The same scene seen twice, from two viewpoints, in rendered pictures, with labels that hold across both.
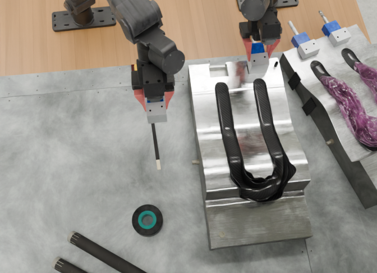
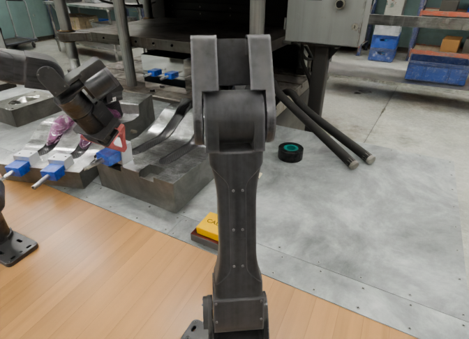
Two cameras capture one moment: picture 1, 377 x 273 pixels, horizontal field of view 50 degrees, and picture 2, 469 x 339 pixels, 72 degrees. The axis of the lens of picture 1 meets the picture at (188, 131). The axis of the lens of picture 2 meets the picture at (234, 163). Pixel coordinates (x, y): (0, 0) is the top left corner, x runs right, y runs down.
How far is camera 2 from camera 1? 125 cm
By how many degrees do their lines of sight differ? 76
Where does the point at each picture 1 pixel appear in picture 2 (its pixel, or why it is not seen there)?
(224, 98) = (172, 157)
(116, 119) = (274, 216)
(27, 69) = (373, 328)
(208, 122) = (202, 151)
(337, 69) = (65, 148)
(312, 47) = (58, 155)
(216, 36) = (98, 236)
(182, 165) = not seen: hidden behind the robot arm
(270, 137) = (170, 129)
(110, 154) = (297, 196)
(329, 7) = not seen: outside the picture
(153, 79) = not seen: hidden behind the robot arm
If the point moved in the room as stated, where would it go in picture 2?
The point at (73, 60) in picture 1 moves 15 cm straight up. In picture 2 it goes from (292, 303) to (301, 243)
